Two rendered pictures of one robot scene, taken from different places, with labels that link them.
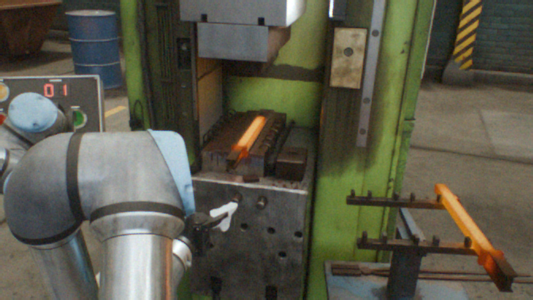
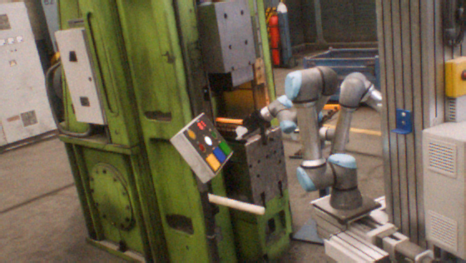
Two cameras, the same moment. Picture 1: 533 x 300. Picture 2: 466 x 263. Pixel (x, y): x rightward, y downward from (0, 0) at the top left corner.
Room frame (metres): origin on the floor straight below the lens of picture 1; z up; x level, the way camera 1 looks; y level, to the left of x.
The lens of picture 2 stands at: (-0.21, 2.56, 1.84)
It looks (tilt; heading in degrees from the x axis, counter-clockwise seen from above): 17 degrees down; 303
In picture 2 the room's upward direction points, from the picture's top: 9 degrees counter-clockwise
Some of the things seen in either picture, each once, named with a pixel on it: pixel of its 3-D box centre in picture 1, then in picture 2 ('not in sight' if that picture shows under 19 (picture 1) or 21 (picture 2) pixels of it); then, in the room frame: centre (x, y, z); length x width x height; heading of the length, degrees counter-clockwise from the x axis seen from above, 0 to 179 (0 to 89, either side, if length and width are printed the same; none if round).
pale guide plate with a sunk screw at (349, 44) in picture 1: (347, 58); (258, 71); (1.31, -0.23, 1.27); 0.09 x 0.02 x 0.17; 79
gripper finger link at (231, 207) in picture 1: (224, 219); not in sight; (0.88, 0.09, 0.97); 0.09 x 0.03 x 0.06; 133
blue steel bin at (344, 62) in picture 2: not in sight; (353, 76); (1.85, -4.03, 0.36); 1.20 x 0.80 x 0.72; 168
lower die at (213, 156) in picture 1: (248, 137); (226, 127); (1.45, 0.06, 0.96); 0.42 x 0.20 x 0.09; 169
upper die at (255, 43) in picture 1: (250, 32); (217, 75); (1.45, 0.06, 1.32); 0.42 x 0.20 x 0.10; 169
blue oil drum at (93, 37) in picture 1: (95, 49); not in sight; (5.65, 2.20, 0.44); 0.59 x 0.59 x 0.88
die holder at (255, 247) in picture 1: (262, 204); (236, 161); (1.45, 0.01, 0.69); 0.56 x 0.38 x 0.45; 169
